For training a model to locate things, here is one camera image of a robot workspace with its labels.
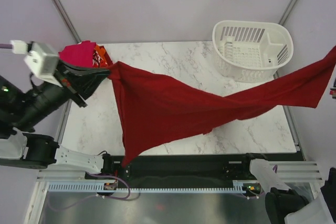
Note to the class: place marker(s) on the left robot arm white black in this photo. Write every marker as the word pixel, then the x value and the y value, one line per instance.
pixel 22 147

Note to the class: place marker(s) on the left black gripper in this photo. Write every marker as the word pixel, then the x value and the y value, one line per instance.
pixel 88 80

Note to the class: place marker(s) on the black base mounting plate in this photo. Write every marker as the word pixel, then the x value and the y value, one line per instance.
pixel 185 170

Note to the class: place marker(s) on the dark red t-shirt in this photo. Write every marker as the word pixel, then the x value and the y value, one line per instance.
pixel 155 109

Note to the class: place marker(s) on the white slotted cable duct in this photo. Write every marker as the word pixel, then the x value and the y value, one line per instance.
pixel 101 186

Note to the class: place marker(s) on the orange red printed folded shirt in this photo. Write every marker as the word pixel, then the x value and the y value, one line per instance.
pixel 100 57

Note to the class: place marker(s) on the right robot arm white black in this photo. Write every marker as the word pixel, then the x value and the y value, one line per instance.
pixel 285 205

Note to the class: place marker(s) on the white plastic laundry basket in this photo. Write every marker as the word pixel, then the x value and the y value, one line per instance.
pixel 250 52

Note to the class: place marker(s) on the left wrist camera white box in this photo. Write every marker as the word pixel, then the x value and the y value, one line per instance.
pixel 41 58

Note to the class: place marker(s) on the aluminium rail frame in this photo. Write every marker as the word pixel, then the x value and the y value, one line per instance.
pixel 297 171

